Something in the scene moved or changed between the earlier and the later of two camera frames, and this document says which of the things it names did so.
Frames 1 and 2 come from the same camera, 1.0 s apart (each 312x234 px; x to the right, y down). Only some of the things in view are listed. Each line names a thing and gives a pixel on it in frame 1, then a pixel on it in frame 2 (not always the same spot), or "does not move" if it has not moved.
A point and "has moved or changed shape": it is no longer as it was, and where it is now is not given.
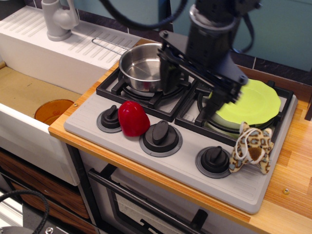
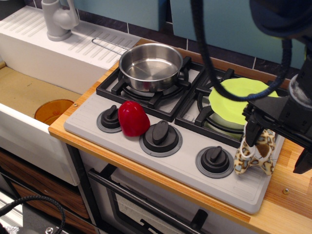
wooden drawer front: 65,204 does not move
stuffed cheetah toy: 253,146 has moved or changed shape
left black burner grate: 164,106 does not move
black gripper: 206,50 to 278,115
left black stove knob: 108,121 does not move
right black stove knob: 213,162 does not move
